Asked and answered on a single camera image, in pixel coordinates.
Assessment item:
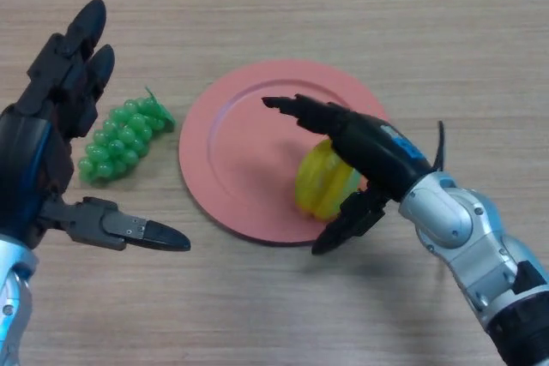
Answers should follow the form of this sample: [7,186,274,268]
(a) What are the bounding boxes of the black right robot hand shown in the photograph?
[261,93,433,255]

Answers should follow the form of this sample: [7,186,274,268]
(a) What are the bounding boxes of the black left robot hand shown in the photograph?
[0,0,192,252]

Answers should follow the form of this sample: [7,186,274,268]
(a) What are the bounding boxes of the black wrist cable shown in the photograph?
[431,120,447,172]

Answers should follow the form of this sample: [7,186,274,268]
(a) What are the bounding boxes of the yellow starfruit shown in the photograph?
[294,138,365,224]

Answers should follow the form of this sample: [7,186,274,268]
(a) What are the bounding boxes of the pink round plate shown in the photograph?
[178,59,394,248]

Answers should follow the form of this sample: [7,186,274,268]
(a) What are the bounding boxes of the green grape bunch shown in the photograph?
[77,86,177,185]

